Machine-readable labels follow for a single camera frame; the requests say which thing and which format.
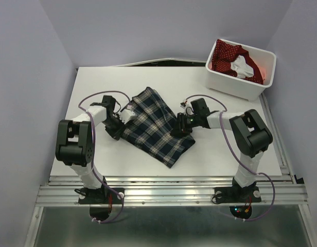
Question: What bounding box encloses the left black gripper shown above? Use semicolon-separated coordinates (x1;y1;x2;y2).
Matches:
102;114;129;140

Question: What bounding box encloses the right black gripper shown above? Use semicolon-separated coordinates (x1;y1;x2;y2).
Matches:
170;112;199;136

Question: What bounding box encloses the navy plaid pleated skirt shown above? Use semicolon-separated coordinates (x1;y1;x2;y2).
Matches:
121;87;196;168

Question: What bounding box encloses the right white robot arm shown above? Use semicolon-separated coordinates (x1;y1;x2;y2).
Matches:
170;98;273;201

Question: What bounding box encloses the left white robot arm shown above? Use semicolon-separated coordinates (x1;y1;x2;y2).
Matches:
55;95;125;203

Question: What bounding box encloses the white plastic bin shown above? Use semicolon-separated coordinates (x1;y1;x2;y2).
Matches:
205;39;276;101

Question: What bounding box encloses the white garment in bin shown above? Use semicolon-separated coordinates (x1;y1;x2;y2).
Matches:
231;54;254;79

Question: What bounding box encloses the red polka dot skirt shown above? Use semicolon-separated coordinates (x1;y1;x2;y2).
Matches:
212;39;264;85

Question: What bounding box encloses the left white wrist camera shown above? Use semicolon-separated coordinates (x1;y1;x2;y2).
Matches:
119;109;137;124

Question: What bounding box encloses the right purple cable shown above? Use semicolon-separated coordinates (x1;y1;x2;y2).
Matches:
180;94;275;223

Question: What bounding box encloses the purple cable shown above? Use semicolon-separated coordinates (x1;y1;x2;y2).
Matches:
180;94;275;223
78;91;133;224

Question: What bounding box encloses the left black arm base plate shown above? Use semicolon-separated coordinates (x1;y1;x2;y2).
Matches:
74;186;122;224

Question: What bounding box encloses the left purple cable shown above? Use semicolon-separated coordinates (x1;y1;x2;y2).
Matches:
78;91;133;224

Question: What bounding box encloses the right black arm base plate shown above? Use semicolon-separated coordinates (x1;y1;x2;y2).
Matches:
211;179;261;220

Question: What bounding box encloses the aluminium rail frame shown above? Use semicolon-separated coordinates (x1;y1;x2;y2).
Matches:
25;95;317;246

